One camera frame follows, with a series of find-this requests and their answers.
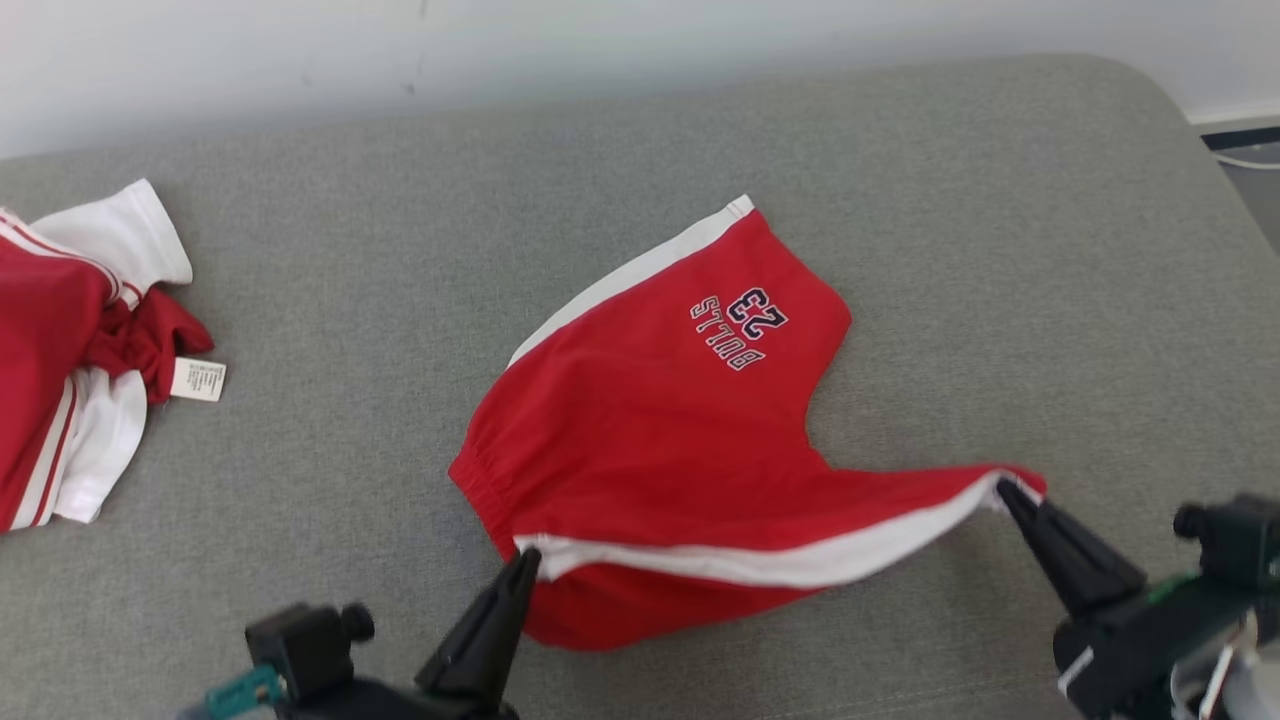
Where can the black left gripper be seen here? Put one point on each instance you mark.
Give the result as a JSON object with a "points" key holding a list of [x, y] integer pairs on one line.
{"points": [[400, 705]]}

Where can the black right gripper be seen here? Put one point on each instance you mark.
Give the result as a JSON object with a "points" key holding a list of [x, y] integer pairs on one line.
{"points": [[1120, 650]]}

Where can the red shorts with white stripes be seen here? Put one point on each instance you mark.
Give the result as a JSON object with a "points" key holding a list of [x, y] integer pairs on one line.
{"points": [[650, 450]]}

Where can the red jersey with white sleeves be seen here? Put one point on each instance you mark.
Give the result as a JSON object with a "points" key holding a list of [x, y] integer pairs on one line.
{"points": [[50, 350]]}

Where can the grey fabric sofa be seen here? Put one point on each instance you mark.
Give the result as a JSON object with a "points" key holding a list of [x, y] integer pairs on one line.
{"points": [[350, 250]]}

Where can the black baseboard strip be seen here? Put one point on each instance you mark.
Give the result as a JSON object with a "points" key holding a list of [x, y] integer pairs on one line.
{"points": [[1245, 136]]}

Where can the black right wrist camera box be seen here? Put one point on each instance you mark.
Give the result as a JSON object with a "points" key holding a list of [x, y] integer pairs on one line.
{"points": [[1240, 540]]}

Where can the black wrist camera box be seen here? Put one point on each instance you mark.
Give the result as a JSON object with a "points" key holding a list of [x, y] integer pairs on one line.
{"points": [[300, 645], [1240, 540]]}

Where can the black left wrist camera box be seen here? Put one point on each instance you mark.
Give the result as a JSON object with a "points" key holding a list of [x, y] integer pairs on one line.
{"points": [[300, 645]]}

